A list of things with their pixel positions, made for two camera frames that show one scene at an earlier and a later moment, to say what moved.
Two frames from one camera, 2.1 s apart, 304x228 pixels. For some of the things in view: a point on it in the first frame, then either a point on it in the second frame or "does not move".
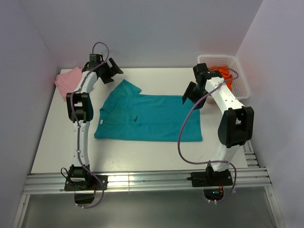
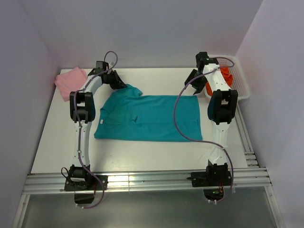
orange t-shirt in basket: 224,71 does not move
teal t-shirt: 128,115 does not move
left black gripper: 108,79 → 118,83
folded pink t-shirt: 67,82 does not move
